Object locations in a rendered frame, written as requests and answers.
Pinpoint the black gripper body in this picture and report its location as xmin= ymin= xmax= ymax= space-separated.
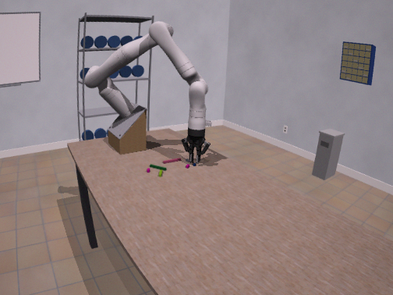
xmin=186 ymin=128 xmax=205 ymax=147

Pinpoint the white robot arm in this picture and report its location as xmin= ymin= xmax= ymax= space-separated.
xmin=84 ymin=21 xmax=212 ymax=130

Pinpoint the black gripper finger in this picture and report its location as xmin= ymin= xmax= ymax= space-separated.
xmin=182 ymin=138 xmax=195 ymax=162
xmin=196 ymin=140 xmax=211 ymax=163

